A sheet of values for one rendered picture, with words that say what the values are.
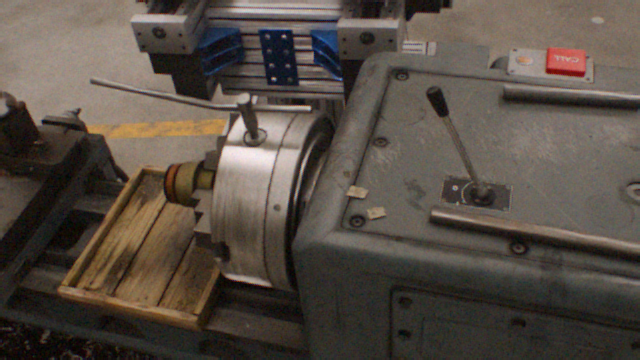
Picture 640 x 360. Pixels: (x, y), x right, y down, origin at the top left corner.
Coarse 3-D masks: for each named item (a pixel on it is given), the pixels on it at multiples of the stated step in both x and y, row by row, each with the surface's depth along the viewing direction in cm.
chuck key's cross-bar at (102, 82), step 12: (96, 84) 95; (108, 84) 94; (120, 84) 94; (132, 84) 95; (156, 96) 95; (168, 96) 95; (180, 96) 95; (216, 108) 95; (228, 108) 94; (252, 108) 94; (264, 108) 93; (276, 108) 93; (288, 108) 93; (300, 108) 92; (312, 108) 93
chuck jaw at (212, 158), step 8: (232, 112) 110; (232, 120) 110; (224, 136) 112; (216, 144) 111; (224, 144) 111; (208, 152) 112; (216, 152) 112; (208, 160) 112; (216, 160) 112; (208, 168) 112; (216, 168) 112
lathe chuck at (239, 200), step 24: (240, 120) 102; (264, 120) 102; (288, 120) 102; (240, 144) 99; (264, 144) 98; (240, 168) 97; (264, 168) 96; (216, 192) 98; (240, 192) 97; (264, 192) 96; (216, 216) 98; (240, 216) 97; (264, 216) 96; (216, 240) 99; (240, 240) 98; (216, 264) 104; (240, 264) 101; (264, 264) 99
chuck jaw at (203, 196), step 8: (200, 192) 110; (208, 192) 110; (192, 200) 109; (200, 200) 109; (208, 200) 108; (200, 208) 107; (208, 208) 107; (200, 216) 107; (208, 216) 105; (200, 224) 104; (208, 224) 103; (200, 232) 102; (208, 232) 102; (200, 240) 104; (208, 240) 103; (208, 248) 104; (216, 248) 101; (224, 248) 101; (216, 256) 103; (224, 256) 102
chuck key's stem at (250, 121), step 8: (240, 96) 93; (248, 96) 93; (240, 104) 92; (248, 104) 93; (240, 112) 94; (248, 112) 94; (248, 120) 95; (256, 120) 96; (248, 128) 97; (256, 128) 97; (256, 136) 99
